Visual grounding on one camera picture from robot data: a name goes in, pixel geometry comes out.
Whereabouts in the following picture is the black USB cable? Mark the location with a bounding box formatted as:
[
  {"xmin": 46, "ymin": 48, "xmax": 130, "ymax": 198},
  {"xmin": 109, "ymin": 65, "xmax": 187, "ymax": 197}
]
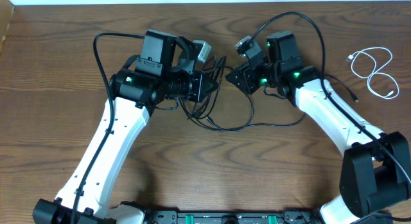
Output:
[{"xmin": 178, "ymin": 55, "xmax": 360, "ymax": 132}]

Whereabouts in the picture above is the white USB cable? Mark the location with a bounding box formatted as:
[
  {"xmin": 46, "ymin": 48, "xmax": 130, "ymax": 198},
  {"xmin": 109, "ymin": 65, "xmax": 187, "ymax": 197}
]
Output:
[{"xmin": 345, "ymin": 47, "xmax": 401, "ymax": 100}]

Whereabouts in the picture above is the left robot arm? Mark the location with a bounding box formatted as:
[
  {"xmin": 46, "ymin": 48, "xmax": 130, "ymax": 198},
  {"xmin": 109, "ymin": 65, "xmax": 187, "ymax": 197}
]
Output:
[{"xmin": 33, "ymin": 30, "xmax": 218, "ymax": 223}]

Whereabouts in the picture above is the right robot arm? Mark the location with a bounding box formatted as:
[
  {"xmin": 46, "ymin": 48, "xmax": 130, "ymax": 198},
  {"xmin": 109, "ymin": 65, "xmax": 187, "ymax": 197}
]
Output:
[{"xmin": 226, "ymin": 31, "xmax": 410, "ymax": 223}]

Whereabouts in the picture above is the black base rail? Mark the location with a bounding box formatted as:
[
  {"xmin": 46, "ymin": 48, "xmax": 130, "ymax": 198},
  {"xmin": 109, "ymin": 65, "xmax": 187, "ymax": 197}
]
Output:
[{"xmin": 143, "ymin": 209, "xmax": 322, "ymax": 224}]

